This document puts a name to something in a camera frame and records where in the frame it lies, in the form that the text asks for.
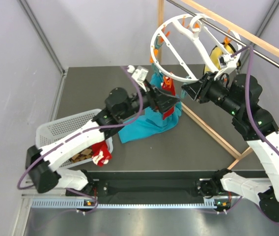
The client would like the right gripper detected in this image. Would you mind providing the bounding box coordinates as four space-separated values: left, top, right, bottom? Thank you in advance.
181 71 240 116

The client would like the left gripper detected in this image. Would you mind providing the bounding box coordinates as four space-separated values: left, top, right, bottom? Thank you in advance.
119 79 180 120

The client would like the teal clothespin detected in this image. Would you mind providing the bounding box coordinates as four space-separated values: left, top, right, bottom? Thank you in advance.
180 87 187 99
151 63 161 74

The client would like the red sock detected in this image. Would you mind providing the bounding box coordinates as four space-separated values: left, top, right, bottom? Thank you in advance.
162 76 176 96
91 141 112 167

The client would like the teal cloth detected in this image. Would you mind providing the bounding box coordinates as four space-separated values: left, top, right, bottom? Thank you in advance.
118 73 182 144

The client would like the white round clip hanger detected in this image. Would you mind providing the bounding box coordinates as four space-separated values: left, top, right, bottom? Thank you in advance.
150 13 243 84

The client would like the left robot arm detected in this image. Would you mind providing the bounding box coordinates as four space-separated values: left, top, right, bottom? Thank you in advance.
26 84 180 195

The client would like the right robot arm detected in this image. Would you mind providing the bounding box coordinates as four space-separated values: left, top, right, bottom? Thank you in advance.
182 73 279 222

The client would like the orange clothespin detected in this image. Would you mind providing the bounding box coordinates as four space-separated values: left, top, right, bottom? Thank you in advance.
153 48 159 57
163 76 172 88

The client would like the yellow cloth with black trim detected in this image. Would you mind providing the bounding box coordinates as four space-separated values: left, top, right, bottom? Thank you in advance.
203 42 242 74

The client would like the metal hanging rod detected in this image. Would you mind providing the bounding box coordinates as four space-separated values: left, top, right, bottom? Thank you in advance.
167 0 279 69

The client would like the white perforated plastic basket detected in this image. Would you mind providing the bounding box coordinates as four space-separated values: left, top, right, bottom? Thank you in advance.
35 109 113 171

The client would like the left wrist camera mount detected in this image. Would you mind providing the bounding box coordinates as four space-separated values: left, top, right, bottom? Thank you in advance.
126 65 148 92

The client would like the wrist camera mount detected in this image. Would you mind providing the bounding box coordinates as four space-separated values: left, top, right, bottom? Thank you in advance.
126 65 148 92
214 53 241 81

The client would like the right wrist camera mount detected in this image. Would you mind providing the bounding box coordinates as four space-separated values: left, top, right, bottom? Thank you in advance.
214 53 241 81

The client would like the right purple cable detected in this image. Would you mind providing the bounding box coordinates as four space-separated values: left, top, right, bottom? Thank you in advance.
224 45 279 233

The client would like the purple cable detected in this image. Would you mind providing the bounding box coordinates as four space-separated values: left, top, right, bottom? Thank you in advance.
17 65 145 214
224 45 279 233

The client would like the wooden drying rack frame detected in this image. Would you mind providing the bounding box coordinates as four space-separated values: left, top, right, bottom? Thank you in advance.
157 0 279 170

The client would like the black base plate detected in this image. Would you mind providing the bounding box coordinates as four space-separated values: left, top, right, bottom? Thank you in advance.
78 179 225 199

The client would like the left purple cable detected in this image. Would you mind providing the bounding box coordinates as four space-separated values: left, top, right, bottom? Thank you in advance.
17 65 145 214

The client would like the aluminium frame rail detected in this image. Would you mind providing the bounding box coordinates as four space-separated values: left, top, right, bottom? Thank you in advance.
18 0 68 77

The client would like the slotted cable duct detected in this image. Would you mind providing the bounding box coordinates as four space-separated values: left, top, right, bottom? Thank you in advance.
31 199 230 209

